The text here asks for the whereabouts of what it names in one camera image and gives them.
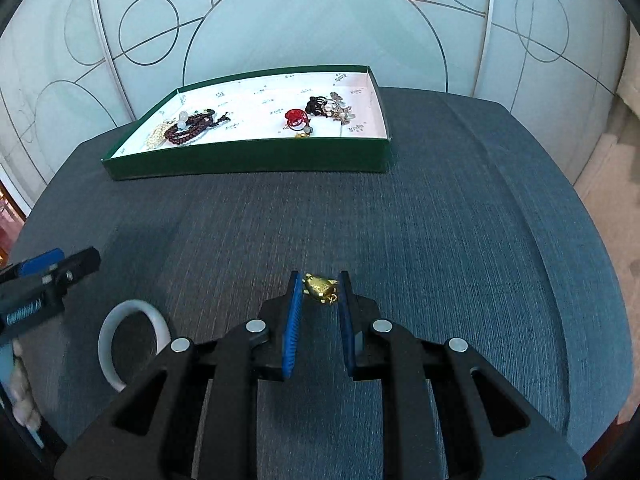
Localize red string gold bell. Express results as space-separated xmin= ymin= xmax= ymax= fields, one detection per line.
xmin=282 ymin=107 xmax=316 ymax=139

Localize person's left hand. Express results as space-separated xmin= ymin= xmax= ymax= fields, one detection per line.
xmin=10 ymin=339 xmax=42 ymax=428

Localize cream pearl necklace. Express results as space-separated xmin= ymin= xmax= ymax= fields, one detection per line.
xmin=145 ymin=110 xmax=193 ymax=151

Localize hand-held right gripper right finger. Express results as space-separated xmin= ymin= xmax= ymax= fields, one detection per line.
xmin=337 ymin=270 xmax=586 ymax=480

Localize gold charm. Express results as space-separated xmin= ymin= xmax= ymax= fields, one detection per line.
xmin=303 ymin=273 xmax=340 ymax=306

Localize jade bead bracelet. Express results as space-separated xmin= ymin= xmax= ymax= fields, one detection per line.
xmin=305 ymin=94 xmax=346 ymax=117

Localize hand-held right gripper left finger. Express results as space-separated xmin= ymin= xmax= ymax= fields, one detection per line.
xmin=54 ymin=270 xmax=305 ymax=480

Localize white jade bangle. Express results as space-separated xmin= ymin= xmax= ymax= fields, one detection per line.
xmin=97 ymin=300 xmax=173 ymax=393

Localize dark red bead bracelet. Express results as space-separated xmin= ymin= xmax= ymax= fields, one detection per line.
xmin=165 ymin=109 xmax=236 ymax=147

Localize beaded earring cluster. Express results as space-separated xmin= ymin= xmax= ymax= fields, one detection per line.
xmin=331 ymin=92 xmax=365 ymax=127

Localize green jewelry tray box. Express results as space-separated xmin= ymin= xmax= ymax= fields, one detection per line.
xmin=101 ymin=64 xmax=392 ymax=182

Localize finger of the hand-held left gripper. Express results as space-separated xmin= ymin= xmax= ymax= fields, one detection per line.
xmin=20 ymin=249 xmax=64 ymax=275
xmin=42 ymin=246 xmax=102 ymax=288

